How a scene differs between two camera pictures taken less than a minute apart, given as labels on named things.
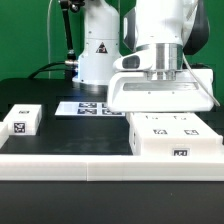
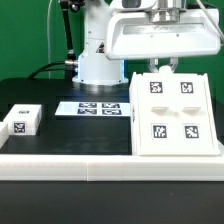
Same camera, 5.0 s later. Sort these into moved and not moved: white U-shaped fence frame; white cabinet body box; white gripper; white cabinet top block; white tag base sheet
Moved: white gripper
Not moved: white cabinet body box; white U-shaped fence frame; white tag base sheet; white cabinet top block
